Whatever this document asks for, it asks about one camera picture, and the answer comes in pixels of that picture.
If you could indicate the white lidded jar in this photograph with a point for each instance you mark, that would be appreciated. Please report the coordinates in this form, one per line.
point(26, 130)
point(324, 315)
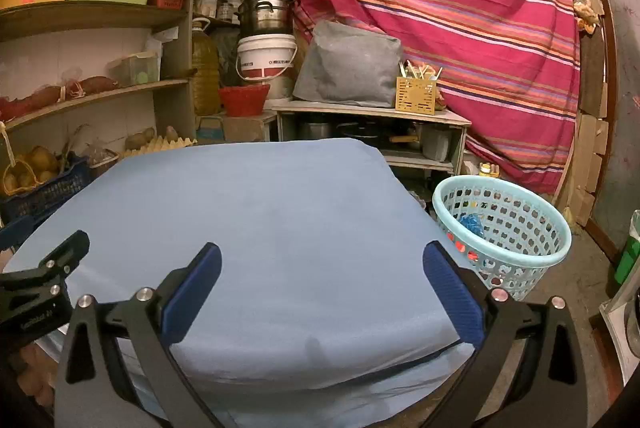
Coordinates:
point(232, 8)
point(207, 4)

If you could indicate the dark blue crate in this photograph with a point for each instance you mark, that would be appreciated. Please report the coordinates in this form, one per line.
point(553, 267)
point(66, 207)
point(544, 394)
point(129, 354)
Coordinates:
point(45, 198)

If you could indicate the stack of cardboard pieces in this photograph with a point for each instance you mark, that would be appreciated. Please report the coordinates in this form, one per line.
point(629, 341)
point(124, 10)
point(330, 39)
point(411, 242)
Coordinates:
point(590, 133)

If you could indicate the bundle of utensils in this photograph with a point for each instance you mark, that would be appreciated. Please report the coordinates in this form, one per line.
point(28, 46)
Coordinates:
point(420, 71)

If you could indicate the blue table cloth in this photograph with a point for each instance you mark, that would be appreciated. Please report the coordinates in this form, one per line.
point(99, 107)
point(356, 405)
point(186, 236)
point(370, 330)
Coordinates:
point(275, 218)

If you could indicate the pile of sweet potatoes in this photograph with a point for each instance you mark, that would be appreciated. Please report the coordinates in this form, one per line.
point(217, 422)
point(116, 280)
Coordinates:
point(45, 96)

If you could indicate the black frying pan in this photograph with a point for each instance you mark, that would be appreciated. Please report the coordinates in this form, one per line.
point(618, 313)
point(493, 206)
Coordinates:
point(367, 131)

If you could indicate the yellow egg carton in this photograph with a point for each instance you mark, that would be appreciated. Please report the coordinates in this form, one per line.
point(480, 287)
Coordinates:
point(160, 147)

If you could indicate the red plastic bowl basket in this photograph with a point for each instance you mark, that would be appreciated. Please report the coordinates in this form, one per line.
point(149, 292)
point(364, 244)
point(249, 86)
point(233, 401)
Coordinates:
point(244, 101)

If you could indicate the clear bottle yellow label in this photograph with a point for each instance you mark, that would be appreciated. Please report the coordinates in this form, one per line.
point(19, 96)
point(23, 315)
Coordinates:
point(486, 168)

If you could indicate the wooden shelf unit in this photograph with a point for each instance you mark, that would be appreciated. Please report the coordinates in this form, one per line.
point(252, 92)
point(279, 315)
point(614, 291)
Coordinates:
point(100, 16)

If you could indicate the large yellow oil bottle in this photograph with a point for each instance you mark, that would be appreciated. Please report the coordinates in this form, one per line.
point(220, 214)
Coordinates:
point(206, 73)

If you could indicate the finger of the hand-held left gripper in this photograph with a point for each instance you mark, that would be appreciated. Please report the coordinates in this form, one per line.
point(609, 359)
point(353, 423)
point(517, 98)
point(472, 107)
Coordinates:
point(70, 250)

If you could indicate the blue plastic bag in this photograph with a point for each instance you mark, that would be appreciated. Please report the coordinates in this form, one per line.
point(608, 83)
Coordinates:
point(470, 225)

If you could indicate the red striped blanket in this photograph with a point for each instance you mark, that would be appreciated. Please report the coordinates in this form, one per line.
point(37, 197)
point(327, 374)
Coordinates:
point(450, 8)

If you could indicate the grey fabric bag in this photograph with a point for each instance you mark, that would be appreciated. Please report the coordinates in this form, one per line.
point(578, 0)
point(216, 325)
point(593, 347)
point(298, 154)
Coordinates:
point(350, 63)

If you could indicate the person's left hand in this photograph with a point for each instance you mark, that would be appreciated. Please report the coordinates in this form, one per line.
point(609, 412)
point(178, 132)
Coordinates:
point(30, 373)

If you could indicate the white container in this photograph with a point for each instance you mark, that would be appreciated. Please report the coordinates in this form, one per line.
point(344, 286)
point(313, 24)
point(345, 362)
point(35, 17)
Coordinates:
point(436, 143)

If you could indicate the light blue perforated basket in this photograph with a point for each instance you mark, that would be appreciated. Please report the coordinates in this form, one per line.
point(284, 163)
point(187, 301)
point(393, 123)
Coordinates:
point(530, 264)

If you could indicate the grey side table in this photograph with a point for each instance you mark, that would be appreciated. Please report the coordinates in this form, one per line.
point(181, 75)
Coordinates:
point(370, 113)

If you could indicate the clear plastic box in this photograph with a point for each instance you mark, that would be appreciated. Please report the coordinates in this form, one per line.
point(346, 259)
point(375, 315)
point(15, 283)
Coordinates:
point(134, 71)

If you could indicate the steel cooking pot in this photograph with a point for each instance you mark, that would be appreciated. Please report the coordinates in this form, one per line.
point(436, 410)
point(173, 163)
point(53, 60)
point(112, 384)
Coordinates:
point(265, 13)

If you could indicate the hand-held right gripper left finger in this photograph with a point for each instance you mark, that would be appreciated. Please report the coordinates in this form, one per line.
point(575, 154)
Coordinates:
point(195, 293)

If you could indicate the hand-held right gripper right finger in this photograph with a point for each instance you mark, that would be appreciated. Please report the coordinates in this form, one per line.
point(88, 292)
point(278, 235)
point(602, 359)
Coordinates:
point(455, 293)

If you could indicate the wicker basket of produce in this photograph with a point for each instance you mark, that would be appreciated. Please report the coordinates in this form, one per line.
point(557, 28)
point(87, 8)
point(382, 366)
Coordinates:
point(30, 168)

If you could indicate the yellow perforated holder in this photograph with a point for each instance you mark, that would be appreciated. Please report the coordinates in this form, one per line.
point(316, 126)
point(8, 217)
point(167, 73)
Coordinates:
point(415, 96)

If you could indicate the white plastic bucket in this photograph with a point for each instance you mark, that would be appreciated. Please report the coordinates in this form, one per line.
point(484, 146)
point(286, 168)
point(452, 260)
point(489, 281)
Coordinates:
point(265, 58)

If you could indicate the small steel pot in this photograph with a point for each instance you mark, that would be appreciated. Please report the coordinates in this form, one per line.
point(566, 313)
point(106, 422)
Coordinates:
point(315, 131)

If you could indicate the straw broom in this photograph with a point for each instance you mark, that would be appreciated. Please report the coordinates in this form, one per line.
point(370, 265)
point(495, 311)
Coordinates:
point(569, 210)

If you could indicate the green plastic container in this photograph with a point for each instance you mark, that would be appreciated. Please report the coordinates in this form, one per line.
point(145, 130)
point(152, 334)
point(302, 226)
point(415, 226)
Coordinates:
point(629, 248)

